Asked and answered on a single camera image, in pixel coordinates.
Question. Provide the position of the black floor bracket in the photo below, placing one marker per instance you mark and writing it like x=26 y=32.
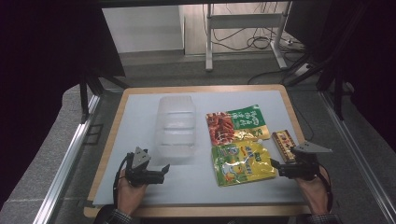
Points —
x=93 y=134

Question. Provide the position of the dark cloth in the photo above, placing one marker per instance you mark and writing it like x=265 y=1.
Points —
x=100 y=216

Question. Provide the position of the person's left hand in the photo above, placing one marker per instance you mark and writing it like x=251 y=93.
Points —
x=129 y=196

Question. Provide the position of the pale grey table mat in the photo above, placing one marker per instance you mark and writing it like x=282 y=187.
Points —
x=137 y=124

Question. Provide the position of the clear plastic storage container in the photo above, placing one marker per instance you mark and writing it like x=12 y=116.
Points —
x=176 y=127

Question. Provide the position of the dark curtain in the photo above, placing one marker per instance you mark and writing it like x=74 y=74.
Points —
x=40 y=77
x=373 y=62

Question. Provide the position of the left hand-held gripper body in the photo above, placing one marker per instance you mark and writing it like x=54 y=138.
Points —
x=140 y=158

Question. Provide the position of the yellow spouted pouch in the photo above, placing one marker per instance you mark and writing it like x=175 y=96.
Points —
x=241 y=163

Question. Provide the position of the aluminium rail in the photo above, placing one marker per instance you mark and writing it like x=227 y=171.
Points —
x=358 y=155
x=67 y=155

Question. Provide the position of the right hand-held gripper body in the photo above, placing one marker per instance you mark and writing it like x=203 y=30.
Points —
x=306 y=166

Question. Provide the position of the black metal stand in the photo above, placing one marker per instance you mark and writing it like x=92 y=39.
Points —
x=337 y=90

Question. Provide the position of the white metal desk frame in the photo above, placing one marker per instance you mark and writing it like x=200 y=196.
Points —
x=246 y=21

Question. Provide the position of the black tripod stand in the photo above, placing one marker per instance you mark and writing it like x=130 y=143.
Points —
x=84 y=93

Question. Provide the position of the white cabinet panel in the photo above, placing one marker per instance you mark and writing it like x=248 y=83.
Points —
x=143 y=28

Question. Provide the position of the small brown and yellow box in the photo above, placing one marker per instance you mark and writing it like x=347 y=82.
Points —
x=284 y=143

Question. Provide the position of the green and red sauce packet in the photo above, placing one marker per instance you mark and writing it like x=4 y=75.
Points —
x=236 y=124

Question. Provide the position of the person's right hand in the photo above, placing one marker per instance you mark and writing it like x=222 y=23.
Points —
x=316 y=194

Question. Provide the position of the white power strip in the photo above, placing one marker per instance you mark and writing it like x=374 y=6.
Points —
x=302 y=70

